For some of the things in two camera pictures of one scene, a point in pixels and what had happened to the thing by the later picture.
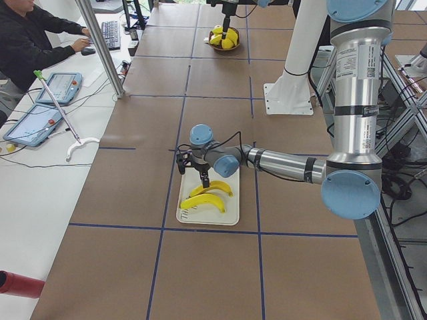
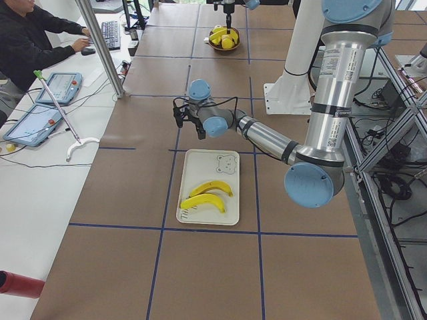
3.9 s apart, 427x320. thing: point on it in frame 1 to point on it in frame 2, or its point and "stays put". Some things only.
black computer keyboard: x=111 y=33 stays put
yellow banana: x=227 y=44 to x=216 y=37
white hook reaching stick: x=69 y=153 stays put
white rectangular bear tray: x=191 y=181 stays put
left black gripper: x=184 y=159 to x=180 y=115
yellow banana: x=203 y=199 stays put
